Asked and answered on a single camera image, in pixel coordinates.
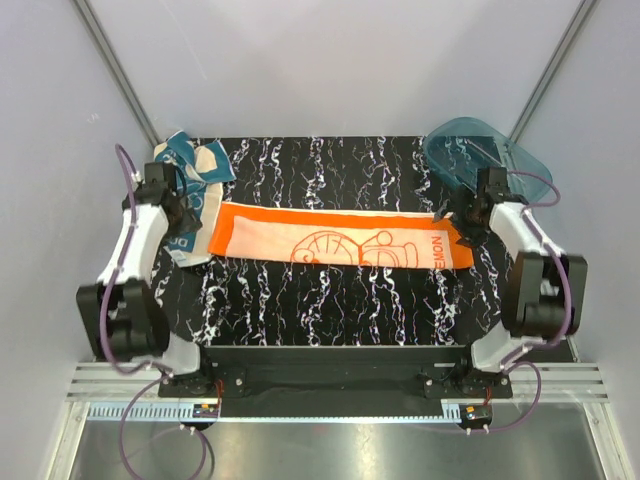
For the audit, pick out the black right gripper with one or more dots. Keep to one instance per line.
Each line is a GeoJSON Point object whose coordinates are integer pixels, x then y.
{"type": "Point", "coordinates": [471, 236]}

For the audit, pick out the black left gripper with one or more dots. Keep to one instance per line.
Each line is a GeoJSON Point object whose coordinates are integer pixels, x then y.
{"type": "Point", "coordinates": [189, 223]}

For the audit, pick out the teal Doraemon towel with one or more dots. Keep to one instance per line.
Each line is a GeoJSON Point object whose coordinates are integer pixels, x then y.
{"type": "Point", "coordinates": [206, 169]}

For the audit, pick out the orange Doraemon towel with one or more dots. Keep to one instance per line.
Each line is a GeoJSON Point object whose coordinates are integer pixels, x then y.
{"type": "Point", "coordinates": [408, 240]}

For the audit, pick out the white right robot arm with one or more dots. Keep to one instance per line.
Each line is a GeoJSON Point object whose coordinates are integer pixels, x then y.
{"type": "Point", "coordinates": [545, 289]}

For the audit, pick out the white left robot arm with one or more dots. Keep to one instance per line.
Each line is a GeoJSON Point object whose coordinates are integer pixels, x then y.
{"type": "Point", "coordinates": [124, 323]}

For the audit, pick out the teal transparent plastic bin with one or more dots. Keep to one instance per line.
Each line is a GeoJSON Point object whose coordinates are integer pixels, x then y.
{"type": "Point", "coordinates": [458, 149]}

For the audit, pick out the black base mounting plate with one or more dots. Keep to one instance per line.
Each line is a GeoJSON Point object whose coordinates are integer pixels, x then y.
{"type": "Point", "coordinates": [436, 371]}

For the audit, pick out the right small controller board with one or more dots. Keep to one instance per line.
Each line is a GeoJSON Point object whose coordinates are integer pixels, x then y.
{"type": "Point", "coordinates": [476, 416]}

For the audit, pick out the small controller board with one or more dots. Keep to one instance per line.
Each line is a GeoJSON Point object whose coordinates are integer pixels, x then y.
{"type": "Point", "coordinates": [476, 416]}
{"type": "Point", "coordinates": [206, 410]}

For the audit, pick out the left small controller board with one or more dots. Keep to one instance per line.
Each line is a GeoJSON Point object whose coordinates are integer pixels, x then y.
{"type": "Point", "coordinates": [206, 410]}

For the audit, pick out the aluminium front rail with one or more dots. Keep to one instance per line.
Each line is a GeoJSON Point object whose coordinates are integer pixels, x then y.
{"type": "Point", "coordinates": [109, 397]}

